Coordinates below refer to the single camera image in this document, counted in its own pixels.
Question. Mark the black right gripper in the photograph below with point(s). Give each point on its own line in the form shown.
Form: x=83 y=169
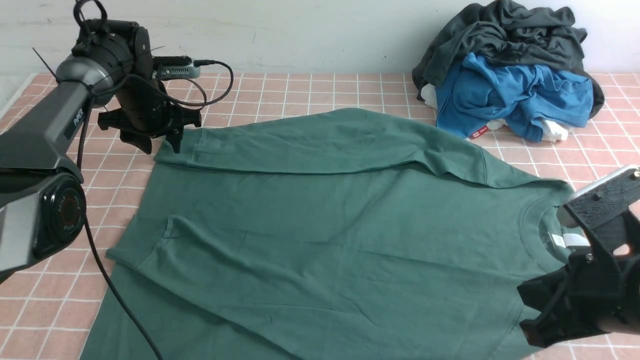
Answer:
x=595 y=293

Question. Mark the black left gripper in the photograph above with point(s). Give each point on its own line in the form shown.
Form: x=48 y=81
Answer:
x=114 y=59

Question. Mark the green long-sleeved shirt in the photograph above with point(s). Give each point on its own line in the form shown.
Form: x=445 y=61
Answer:
x=346 y=235

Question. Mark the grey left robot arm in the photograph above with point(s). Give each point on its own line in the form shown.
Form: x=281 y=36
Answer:
x=43 y=204

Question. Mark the pink checkered tablecloth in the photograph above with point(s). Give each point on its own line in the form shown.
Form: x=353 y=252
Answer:
x=47 y=310

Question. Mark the blue garment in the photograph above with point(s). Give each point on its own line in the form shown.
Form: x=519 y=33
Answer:
x=475 y=92

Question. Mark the dark grey garment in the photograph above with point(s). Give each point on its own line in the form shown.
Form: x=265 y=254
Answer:
x=506 y=33

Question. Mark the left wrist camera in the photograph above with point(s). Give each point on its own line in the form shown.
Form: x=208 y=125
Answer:
x=174 y=67

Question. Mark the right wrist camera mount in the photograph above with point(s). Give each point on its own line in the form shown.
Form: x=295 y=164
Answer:
x=603 y=210

